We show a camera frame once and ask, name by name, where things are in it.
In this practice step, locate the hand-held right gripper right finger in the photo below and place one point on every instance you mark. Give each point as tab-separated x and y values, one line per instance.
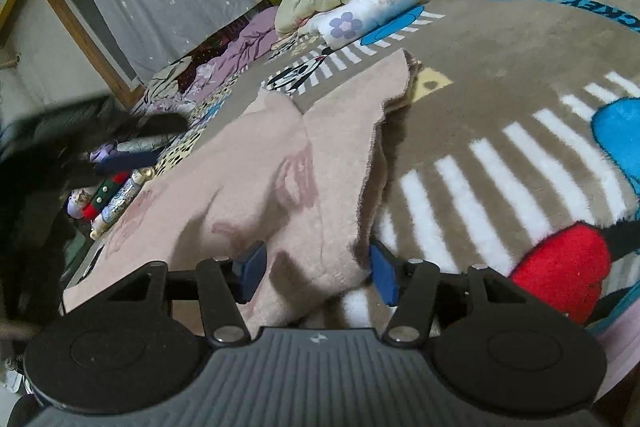
385	277

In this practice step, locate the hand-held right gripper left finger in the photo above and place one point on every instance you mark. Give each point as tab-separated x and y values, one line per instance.
252	274

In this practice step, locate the light pink fleece garment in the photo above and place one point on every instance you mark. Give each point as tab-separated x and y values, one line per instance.
250	167

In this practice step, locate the purple printed garment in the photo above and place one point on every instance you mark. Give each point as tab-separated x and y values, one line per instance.
102	153

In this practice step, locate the grey folded garment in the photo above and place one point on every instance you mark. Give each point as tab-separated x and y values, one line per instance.
145	143

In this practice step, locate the red and green garment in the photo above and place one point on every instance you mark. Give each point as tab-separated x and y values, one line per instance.
107	196

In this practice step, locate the silver blue printed garment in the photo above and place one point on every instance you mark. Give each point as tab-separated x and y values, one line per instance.
122	199

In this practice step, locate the white flower-line quilt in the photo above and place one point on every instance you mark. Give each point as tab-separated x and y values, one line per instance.
165	82

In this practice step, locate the dark maroon cloth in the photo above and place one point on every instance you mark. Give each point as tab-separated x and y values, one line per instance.
202	59

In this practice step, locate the lilac quilt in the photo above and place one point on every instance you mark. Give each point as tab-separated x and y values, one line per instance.
245	44

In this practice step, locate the cartoon mouse printed blanket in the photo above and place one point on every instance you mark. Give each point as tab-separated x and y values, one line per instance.
500	82

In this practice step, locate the white floral folded garment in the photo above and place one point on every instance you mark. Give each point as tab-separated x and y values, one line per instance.
360	14

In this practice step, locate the wooden window frame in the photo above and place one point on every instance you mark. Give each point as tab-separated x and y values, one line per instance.
75	32

